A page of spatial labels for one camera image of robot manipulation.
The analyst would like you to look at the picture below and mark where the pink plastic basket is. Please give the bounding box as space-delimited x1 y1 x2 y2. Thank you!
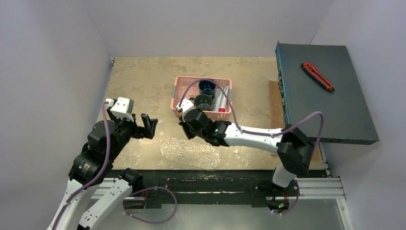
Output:
171 76 232 120

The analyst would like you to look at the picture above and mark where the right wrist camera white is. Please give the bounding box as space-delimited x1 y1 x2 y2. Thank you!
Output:
175 99 195 117

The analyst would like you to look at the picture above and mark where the dark green mug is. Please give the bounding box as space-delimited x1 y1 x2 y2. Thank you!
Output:
194 94 213 111

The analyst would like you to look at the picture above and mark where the dark grey metal box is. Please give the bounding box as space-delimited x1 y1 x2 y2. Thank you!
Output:
275 43 379 145

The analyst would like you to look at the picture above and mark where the white toothpaste black cap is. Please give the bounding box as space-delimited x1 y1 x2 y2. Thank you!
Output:
212 87 223 112

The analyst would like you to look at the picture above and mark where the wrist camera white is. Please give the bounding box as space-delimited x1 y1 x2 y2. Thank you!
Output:
105 97 135 122
175 99 195 117

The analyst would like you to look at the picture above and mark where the red black utility knife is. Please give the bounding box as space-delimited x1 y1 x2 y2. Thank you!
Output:
301 62 335 92

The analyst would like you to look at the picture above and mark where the dark blue mug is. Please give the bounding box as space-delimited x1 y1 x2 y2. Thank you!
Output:
198 79 216 97

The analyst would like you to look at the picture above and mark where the clear textured oval tray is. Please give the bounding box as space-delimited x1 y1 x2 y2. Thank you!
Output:
160 137 221 170

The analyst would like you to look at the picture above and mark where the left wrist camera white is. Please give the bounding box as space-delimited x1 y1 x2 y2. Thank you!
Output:
105 97 135 122

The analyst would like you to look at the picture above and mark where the clear acrylic holder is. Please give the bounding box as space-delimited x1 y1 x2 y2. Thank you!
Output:
171 76 200 109

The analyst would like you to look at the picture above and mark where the white toothpaste red cap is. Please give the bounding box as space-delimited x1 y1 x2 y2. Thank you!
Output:
218 85 229 113

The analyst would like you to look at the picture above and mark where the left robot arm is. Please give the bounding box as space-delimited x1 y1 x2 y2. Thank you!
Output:
48 111 158 230

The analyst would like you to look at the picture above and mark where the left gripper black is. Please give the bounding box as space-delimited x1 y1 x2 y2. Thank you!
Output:
108 106 158 160

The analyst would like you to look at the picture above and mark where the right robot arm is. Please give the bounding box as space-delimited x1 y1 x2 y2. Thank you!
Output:
179 109 314 195

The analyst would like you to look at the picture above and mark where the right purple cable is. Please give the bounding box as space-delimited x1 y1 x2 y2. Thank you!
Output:
176 79 326 216

